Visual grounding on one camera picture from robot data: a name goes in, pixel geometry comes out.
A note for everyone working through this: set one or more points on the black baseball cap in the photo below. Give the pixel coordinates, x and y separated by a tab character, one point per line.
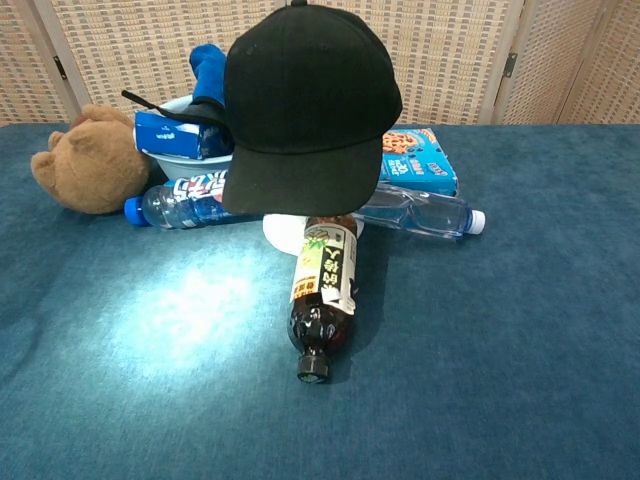
310	100

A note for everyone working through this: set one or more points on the brown tea bottle black cap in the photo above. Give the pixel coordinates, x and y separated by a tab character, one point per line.
320	320

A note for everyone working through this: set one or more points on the clear water bottle white cap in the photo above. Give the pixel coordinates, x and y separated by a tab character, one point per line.
425	212

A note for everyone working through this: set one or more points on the blue-label drink bottle blue cap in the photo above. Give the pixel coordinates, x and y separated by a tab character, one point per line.
175	205

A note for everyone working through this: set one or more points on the white foam mannequin head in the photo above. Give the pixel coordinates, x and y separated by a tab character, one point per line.
282	232

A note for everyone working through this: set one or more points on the blue chocolate chip cookie box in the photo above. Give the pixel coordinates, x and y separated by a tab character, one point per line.
420	167

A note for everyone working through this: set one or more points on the pale blue plastic basin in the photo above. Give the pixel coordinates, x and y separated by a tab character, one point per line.
192	169

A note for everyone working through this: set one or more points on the blue white cookie box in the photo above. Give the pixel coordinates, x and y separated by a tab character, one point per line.
165	135

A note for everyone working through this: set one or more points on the blue towel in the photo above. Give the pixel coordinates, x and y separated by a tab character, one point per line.
210	75

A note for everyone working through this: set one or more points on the blue tablecloth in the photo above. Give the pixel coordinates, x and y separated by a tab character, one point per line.
150	375

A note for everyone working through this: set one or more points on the brown teddy bear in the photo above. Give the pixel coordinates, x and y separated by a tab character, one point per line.
95	160

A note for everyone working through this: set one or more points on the woven folding screen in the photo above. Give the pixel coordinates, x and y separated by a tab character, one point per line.
150	50

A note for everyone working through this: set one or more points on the black screen hinge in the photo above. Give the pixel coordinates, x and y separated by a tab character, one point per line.
60	68
510	64

